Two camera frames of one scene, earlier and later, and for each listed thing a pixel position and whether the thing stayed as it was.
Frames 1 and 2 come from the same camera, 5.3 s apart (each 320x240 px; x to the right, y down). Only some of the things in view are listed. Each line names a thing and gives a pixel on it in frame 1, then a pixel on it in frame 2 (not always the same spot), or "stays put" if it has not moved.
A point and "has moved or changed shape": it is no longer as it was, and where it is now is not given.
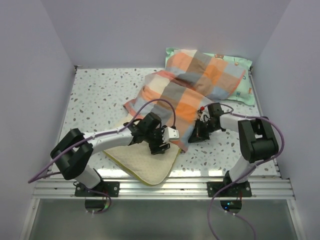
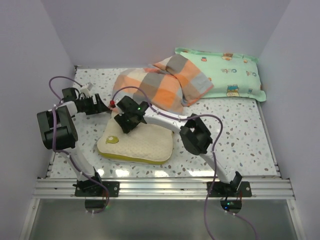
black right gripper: [197, 135] → [127, 128]
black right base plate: [234, 190] stays put
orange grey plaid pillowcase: [191, 81] has moved or changed shape
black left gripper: [160, 149] → [97, 108]
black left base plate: [112, 188] stays put
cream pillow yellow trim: [137, 159] has moved or changed shape
